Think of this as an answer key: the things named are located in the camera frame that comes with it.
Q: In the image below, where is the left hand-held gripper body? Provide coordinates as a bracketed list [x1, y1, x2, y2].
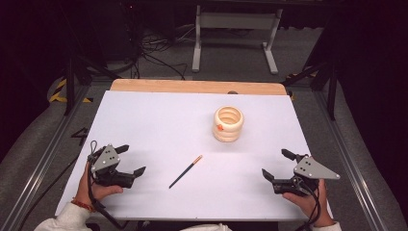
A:
[87, 143, 137, 190]

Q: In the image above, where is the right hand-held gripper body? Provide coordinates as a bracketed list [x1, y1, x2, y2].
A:
[271, 153, 342, 197]

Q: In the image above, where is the dark pencil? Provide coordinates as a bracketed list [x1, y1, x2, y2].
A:
[168, 154, 204, 190]

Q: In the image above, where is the cream ribbed pen holder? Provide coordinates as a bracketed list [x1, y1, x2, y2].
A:
[212, 105, 245, 143]

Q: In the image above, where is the person's left hand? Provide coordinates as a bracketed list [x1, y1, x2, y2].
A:
[75, 162, 125, 207]

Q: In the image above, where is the person's right hand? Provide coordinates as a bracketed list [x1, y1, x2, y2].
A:
[282, 178, 335, 228]

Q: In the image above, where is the white board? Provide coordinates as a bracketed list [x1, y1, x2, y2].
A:
[55, 90, 335, 222]

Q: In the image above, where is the person's white clothing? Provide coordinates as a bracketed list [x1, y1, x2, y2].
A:
[179, 222, 233, 231]

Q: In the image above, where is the yellow black floor tape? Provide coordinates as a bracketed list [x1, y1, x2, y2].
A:
[47, 78, 94, 104]

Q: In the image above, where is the white metal stand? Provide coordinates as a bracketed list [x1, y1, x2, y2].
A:
[191, 4, 284, 76]

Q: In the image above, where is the left hand-held gripper cable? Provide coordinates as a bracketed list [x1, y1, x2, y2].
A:
[86, 140, 130, 231]

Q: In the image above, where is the hand-held gripper cable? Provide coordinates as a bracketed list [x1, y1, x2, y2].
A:
[86, 140, 130, 231]
[293, 175, 322, 231]

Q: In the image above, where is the right hand-held gripper cable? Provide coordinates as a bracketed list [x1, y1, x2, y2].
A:
[293, 175, 322, 231]

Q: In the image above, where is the aluminium rail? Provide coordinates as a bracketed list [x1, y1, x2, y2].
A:
[0, 86, 92, 231]
[312, 90, 390, 231]

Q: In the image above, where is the orange bead bracelet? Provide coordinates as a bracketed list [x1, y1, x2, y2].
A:
[70, 197, 97, 214]

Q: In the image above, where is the thin black floor cable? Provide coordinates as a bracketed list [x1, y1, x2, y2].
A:
[18, 153, 81, 231]

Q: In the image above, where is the black floor cable bundle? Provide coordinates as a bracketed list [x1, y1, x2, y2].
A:
[126, 23, 195, 81]

